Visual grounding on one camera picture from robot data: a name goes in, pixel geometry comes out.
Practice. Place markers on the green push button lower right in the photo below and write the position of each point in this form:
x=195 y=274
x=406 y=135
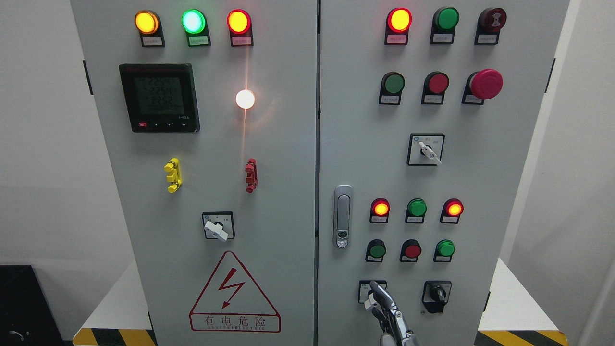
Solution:
x=444 y=251

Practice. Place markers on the red push button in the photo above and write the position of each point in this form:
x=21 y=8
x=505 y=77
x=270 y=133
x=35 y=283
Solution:
x=410 y=251
x=435 y=85

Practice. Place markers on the green push button upper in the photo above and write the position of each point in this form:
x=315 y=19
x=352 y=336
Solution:
x=392 y=85

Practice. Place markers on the silver door handle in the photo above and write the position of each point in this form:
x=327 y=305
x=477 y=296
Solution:
x=342 y=215

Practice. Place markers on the black box bottom left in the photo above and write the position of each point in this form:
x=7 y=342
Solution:
x=25 y=318

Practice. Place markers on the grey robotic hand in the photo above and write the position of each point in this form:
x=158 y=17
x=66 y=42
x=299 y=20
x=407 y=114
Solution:
x=395 y=332

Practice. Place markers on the green lit indicator light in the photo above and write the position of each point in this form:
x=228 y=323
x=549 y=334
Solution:
x=196 y=27

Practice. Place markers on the yellow terminal connector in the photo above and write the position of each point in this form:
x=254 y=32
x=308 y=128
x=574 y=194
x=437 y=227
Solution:
x=174 y=175

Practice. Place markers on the red black buzzer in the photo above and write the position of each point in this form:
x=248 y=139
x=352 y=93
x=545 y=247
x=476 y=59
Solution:
x=489 y=25

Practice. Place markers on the red emergency stop button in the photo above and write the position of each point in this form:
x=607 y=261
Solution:
x=481 y=86

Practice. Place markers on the green indicator light middle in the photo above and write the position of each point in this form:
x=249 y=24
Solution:
x=415 y=211

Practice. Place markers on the white lower rotary switch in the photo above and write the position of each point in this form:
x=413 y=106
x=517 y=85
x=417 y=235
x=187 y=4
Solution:
x=366 y=291

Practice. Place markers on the grey cabinet door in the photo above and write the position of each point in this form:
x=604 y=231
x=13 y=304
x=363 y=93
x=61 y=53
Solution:
x=275 y=226
x=365 y=145

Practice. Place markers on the red indicator light middle right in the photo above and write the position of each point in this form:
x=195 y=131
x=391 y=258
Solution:
x=451 y=211

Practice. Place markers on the upper right rotary switch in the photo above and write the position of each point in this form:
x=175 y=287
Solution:
x=425 y=149

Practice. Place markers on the black selector knob switch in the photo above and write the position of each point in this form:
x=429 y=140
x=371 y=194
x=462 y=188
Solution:
x=435 y=295

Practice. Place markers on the red indicator light left door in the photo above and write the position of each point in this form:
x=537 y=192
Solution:
x=240 y=28

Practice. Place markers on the left door rotary switch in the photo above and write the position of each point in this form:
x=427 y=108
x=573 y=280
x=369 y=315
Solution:
x=218 y=225

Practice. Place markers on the red terminal connector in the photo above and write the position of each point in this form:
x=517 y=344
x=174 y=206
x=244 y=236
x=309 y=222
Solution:
x=251 y=175

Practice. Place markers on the yellow indicator light top left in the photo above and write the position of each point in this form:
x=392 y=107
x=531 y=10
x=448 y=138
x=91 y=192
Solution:
x=149 y=26

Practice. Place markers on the green push button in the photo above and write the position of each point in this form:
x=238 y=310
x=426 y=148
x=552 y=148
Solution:
x=444 y=251
x=392 y=85
x=375 y=251

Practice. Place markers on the white platform with hazard stripes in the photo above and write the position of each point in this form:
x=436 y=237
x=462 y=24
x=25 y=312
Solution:
x=512 y=317

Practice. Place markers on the red push button lower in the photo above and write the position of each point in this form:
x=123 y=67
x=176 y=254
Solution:
x=410 y=251

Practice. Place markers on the black digital power meter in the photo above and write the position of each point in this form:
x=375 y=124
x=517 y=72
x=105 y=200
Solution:
x=160 y=97

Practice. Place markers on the right grey cabinet door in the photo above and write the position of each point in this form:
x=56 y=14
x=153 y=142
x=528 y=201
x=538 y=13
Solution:
x=365 y=145

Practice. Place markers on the red push button upper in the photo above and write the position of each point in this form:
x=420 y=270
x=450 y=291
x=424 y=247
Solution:
x=435 y=85

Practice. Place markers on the red indicator light middle left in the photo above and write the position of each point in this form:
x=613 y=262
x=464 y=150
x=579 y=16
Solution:
x=379 y=211

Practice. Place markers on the red indicator light right top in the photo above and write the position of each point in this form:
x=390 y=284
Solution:
x=398 y=21

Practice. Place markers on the green indicator light right top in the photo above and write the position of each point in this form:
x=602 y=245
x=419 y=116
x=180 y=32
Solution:
x=444 y=21

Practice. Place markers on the red electric warning sticker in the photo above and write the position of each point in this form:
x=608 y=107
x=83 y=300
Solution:
x=232 y=301

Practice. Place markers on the left grey cabinet door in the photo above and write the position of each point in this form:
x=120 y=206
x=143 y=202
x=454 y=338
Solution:
x=275 y=226

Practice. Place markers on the green push button lower left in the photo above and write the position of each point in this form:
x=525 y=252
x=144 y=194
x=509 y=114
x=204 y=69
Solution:
x=375 y=251

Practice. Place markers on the white lit indicator light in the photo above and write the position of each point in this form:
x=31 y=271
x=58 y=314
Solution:
x=245 y=99

